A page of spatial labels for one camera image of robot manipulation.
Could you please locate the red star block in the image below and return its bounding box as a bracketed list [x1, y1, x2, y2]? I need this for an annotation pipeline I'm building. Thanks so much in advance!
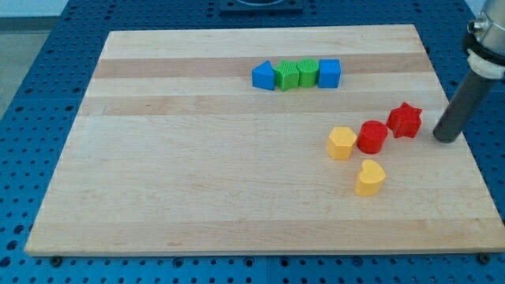
[386, 102, 422, 138]

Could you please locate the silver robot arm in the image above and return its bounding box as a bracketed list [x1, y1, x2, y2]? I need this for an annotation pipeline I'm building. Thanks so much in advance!
[462, 0, 504, 80]

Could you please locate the green star block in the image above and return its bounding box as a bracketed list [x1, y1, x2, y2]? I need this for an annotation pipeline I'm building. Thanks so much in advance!
[273, 60, 300, 92]

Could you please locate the blue triangle block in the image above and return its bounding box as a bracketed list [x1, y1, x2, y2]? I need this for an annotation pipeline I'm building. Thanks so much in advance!
[252, 61, 275, 91]

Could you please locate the wooden board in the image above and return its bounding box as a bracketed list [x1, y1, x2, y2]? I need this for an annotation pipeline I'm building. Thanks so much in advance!
[25, 24, 504, 256]

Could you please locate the yellow hexagon block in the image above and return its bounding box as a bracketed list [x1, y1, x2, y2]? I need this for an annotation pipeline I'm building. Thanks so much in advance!
[327, 127, 357, 160]

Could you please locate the green cylinder block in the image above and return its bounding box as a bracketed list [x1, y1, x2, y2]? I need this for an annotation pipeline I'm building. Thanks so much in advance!
[297, 58, 319, 88]

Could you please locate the blue cube block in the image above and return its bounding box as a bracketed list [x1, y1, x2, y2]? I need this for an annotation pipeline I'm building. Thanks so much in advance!
[317, 58, 342, 88]

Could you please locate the red cylinder block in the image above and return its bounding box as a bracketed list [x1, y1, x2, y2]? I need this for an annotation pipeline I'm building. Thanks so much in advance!
[357, 120, 388, 155]

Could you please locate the yellow heart block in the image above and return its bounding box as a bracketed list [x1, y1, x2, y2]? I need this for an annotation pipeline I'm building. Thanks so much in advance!
[354, 159, 387, 196]

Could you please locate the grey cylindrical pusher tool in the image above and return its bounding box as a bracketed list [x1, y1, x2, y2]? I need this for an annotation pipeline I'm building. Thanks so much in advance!
[432, 69, 498, 144]

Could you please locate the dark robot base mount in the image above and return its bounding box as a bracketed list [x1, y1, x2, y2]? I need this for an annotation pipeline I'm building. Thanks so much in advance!
[218, 0, 304, 13]

